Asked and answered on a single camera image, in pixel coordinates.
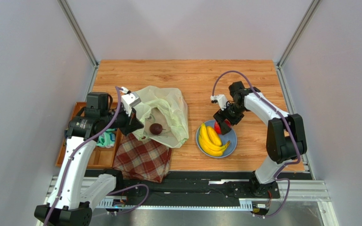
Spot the dark purple fake fruit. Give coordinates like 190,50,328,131
149,123,165,135

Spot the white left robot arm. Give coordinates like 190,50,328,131
34,88,144,226

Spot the orange wooden organizer tray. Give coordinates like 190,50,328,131
55,101,123,169

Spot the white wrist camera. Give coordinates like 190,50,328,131
210,94,228,111
120,87,141,116

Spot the blue plastic plate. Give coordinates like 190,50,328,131
196,120,238,159

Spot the yellow fake banana bunch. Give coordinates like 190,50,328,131
197,123,230,157

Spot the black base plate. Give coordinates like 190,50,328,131
115,171,280,207

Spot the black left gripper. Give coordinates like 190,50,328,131
100,104,144,136

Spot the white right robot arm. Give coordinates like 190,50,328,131
210,81,307,185

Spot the red plaid cloth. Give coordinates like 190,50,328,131
113,134,172,183

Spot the red fake apple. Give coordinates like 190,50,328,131
214,120,231,135

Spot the pale green plastic bag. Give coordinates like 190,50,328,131
133,86,189,148

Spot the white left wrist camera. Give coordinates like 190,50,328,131
120,87,141,116

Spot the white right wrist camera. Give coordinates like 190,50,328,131
210,94,228,111

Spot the aluminium frame rail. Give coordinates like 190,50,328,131
36,175,338,226

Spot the yellow fake mango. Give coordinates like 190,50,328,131
206,126,222,146

